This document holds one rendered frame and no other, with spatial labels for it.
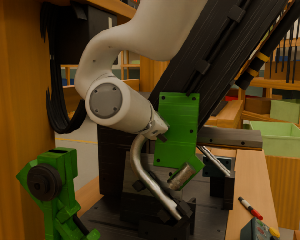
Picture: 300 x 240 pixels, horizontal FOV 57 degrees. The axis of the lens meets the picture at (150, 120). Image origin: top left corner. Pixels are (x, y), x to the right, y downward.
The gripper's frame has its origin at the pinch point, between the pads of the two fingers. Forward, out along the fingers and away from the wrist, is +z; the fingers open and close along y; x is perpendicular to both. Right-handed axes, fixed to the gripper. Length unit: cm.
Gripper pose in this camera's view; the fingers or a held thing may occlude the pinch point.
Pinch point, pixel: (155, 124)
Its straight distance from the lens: 76.0
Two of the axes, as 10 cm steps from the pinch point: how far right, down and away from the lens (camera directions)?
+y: -6.0, -7.4, 2.9
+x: -7.5, 6.5, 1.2
